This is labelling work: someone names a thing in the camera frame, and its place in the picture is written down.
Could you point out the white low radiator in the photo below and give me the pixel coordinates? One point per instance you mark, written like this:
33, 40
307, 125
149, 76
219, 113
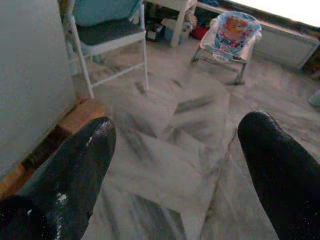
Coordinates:
282, 45

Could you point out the red toy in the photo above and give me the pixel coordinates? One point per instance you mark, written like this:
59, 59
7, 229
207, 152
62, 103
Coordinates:
200, 32

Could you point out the white table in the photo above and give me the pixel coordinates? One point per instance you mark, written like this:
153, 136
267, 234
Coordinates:
178, 27

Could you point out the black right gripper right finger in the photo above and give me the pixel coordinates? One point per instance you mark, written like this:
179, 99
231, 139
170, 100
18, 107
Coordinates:
287, 187

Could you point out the teal cloth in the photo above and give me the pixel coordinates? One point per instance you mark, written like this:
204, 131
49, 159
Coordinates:
105, 10

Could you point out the beige plush toy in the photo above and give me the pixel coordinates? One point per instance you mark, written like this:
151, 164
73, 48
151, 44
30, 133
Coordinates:
190, 18

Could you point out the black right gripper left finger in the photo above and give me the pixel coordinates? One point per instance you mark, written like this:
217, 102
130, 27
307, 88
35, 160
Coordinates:
75, 175

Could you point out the white folding chair grey seat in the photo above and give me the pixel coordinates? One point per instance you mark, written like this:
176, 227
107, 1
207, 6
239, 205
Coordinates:
110, 32

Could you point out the colourful printed baby bouncer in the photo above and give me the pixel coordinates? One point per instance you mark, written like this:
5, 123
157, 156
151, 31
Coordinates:
232, 32

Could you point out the white fridge body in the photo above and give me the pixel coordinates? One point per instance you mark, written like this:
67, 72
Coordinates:
30, 75

